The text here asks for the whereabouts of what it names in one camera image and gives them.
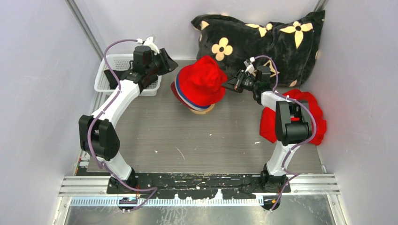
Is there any white plastic basket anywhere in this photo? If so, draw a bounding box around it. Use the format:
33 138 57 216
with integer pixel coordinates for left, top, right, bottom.
94 53 162 97

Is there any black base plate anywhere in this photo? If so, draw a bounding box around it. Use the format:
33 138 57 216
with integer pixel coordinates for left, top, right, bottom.
107 172 291 201

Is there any blue hat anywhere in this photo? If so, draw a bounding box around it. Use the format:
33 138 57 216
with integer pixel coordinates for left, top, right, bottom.
174 74 210 110

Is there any black hat in basket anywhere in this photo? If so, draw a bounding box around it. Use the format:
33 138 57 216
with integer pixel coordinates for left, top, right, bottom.
104 69 132 90

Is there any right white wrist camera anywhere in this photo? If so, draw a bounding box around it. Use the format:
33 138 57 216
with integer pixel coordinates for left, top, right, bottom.
244 57 255 74

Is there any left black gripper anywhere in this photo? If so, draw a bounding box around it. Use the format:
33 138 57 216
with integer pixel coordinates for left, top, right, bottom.
145 48 178 77

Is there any dark red bucket hat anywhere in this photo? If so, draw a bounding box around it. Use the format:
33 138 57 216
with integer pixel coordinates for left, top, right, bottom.
170 82 192 109

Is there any aluminium rail frame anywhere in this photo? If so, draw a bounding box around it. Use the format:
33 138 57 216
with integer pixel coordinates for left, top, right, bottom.
55 90 347 225

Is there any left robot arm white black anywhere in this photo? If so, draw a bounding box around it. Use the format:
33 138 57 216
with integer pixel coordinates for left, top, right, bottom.
78 45 178 194

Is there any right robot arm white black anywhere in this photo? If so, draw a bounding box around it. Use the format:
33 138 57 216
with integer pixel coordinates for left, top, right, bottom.
222 66 313 193

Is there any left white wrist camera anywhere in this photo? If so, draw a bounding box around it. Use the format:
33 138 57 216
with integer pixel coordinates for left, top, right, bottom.
137 36 160 55

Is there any grey white hat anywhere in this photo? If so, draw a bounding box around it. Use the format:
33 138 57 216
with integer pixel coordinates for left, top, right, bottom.
170 82 215 115

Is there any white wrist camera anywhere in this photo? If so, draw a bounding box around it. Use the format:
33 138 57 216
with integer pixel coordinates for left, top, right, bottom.
137 36 160 55
244 57 255 74

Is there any red cloth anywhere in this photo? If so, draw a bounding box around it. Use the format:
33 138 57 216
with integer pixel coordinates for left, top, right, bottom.
259 89 327 146

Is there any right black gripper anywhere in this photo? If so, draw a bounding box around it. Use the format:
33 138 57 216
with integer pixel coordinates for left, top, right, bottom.
221 70 259 93

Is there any wooden hat stand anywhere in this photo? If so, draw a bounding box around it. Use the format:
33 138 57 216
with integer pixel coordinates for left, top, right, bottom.
189 104 215 115

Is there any black floral plush pillow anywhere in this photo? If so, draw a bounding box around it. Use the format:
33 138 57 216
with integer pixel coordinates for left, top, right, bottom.
191 10 325 87

